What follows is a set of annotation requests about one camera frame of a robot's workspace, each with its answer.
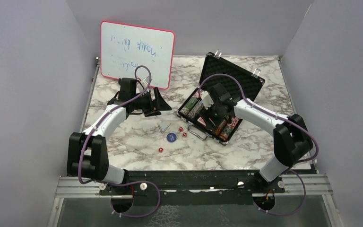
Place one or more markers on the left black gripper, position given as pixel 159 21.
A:
pixel 156 106

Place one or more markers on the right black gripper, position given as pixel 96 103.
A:
pixel 207 115

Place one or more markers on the red playing card deck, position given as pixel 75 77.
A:
pixel 201 121

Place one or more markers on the brown chip stack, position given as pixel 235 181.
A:
pixel 194 112

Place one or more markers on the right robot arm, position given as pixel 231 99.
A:
pixel 290 138

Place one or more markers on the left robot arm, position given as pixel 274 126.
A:
pixel 87 151

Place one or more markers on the black poker case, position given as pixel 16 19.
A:
pixel 236 80

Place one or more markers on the orange chip row in case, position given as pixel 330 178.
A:
pixel 218 129

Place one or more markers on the green chip stack in case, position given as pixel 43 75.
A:
pixel 189 105

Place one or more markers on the blue dealer button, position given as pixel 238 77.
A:
pixel 171 137

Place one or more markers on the pink framed whiteboard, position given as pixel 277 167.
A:
pixel 125 47

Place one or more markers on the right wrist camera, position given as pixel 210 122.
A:
pixel 206 99

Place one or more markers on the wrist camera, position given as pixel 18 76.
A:
pixel 142 84
pixel 206 99

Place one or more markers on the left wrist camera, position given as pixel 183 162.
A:
pixel 142 84

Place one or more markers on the black mounting rail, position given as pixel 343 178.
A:
pixel 186 188

